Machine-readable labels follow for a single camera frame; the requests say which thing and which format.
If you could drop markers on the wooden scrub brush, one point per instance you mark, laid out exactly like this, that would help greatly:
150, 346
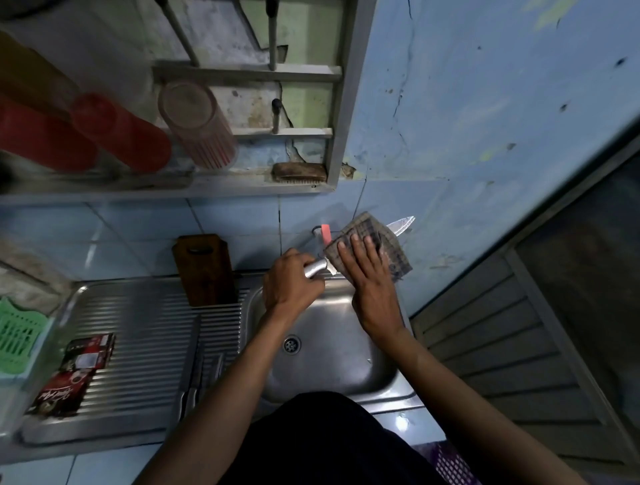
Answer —
300, 172

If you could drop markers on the yellow plastic cup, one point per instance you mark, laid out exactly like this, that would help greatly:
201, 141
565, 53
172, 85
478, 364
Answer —
35, 75

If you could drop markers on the red plastic cup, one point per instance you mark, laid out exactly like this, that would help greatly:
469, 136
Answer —
45, 137
125, 135

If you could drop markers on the clear plastic container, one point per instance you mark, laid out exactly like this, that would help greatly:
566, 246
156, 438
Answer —
12, 409

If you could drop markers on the person's black clothing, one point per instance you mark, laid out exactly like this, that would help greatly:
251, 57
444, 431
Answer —
330, 444

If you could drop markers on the checked dishcloth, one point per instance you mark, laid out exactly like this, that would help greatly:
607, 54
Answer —
395, 255

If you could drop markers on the grey slatted wooden door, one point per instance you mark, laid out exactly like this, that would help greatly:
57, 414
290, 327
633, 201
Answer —
500, 360

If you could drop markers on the red black sachet pack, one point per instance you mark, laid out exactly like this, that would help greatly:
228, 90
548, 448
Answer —
70, 375

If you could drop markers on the red striped drinking glass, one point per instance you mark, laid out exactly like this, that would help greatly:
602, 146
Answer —
200, 125

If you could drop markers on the person's right forearm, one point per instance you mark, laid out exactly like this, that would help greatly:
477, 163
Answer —
475, 414

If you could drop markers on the stainless steel sink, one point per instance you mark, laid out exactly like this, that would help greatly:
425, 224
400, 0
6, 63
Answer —
125, 330

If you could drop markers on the person's right hand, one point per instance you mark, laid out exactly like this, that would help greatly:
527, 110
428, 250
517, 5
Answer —
375, 295

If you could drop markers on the green plastic basket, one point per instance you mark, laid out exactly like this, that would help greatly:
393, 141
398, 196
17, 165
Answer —
20, 335

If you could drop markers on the person's left forearm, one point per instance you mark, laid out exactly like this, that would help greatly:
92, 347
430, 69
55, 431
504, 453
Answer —
225, 399

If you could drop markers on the purple plastic basket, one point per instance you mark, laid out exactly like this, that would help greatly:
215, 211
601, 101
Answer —
450, 467

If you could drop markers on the person's left hand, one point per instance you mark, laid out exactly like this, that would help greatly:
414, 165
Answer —
290, 290

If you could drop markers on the small wooden cutting board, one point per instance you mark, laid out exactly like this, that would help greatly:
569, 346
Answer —
205, 272

